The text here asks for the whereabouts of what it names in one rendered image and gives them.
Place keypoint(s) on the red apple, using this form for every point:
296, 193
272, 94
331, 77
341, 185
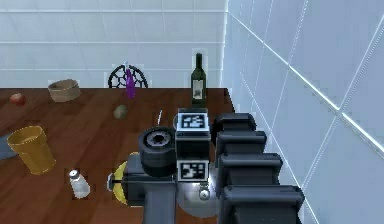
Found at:
18, 99

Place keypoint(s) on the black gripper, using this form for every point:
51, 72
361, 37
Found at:
156, 151

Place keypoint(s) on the brown wooden table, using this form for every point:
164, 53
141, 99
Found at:
83, 133

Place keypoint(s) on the dark green wine bottle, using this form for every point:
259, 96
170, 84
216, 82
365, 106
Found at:
198, 83

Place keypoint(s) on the purple bottle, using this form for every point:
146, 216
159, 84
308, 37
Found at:
130, 85

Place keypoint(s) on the yellow cup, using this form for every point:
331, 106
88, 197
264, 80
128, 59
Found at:
31, 150

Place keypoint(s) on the green brown potato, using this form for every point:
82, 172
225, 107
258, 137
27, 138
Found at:
121, 112

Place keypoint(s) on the tan bowl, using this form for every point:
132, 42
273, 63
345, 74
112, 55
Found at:
64, 90

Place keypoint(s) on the yellow round plate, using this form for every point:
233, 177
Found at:
119, 180

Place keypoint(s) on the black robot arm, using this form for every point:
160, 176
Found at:
246, 173

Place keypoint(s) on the glass salt shaker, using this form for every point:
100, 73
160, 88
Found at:
79, 185

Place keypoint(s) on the grey blue flat object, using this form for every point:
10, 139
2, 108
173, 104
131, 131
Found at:
6, 148

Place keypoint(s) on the grey round plate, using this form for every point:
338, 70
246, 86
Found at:
191, 205

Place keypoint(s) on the thin silver utensil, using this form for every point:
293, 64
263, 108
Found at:
160, 116

